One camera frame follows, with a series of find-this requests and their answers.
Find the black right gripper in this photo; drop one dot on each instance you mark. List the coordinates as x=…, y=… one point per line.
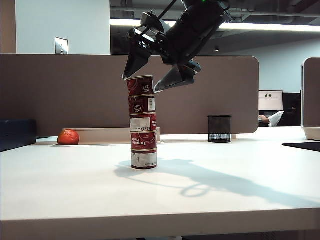
x=155, y=46

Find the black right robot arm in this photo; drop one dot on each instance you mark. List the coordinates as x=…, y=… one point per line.
x=200, y=22

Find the red can with barcode label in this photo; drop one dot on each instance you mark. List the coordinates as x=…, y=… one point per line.
x=138, y=105

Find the red can, wide white label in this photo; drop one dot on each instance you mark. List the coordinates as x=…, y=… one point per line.
x=140, y=123

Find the red can, Tomato Paste print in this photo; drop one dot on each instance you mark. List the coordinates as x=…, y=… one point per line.
x=143, y=140

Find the red can, mostly white label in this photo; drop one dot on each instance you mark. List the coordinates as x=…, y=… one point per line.
x=143, y=158

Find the round ceiling spotlight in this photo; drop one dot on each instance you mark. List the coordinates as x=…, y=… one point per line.
x=216, y=50

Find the black mesh pen holder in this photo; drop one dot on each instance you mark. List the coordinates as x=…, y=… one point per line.
x=219, y=127

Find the wide brown desk partition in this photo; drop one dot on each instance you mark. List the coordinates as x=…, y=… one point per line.
x=62, y=95

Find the orange fruit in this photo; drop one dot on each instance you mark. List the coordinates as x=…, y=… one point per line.
x=68, y=137

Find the computer monitor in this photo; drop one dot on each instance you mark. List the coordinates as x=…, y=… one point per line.
x=271, y=100

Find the long ceiling light strip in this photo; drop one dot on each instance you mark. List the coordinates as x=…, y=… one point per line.
x=275, y=27

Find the person in white shirt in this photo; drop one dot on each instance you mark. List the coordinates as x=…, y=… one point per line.
x=275, y=118

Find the dark blue box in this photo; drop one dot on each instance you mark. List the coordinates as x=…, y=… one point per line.
x=15, y=135

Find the black desk mat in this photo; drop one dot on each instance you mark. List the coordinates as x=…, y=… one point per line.
x=305, y=147

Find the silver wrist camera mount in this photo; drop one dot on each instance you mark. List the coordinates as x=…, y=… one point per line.
x=150, y=23

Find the metal wall switch plate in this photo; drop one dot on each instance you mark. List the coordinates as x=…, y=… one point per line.
x=61, y=45

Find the brown partition with white frame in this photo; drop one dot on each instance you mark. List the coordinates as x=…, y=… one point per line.
x=312, y=100

